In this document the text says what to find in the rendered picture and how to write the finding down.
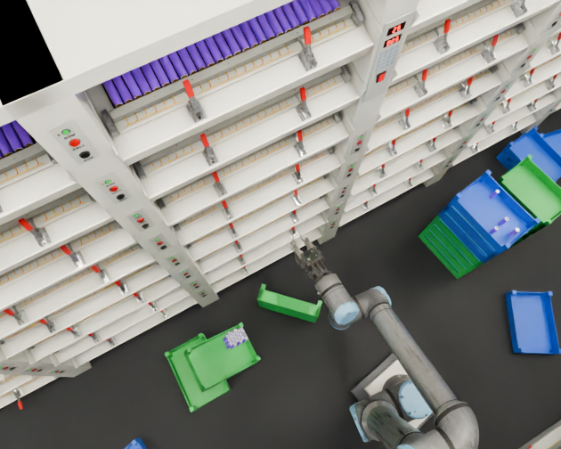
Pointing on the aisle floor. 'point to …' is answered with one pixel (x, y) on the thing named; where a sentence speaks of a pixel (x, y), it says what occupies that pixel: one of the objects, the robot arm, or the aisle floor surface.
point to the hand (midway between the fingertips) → (297, 240)
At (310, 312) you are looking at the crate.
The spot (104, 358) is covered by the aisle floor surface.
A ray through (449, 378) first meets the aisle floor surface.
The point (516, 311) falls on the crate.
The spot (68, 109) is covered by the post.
